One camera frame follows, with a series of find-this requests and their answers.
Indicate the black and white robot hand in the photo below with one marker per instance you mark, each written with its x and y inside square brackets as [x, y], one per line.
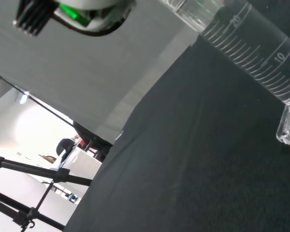
[87, 9]

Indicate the black bench cloth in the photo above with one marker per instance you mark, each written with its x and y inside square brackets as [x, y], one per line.
[183, 157]

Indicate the black chair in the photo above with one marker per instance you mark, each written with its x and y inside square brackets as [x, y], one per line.
[65, 146]

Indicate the black camera tripod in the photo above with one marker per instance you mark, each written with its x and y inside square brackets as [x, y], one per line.
[38, 170]

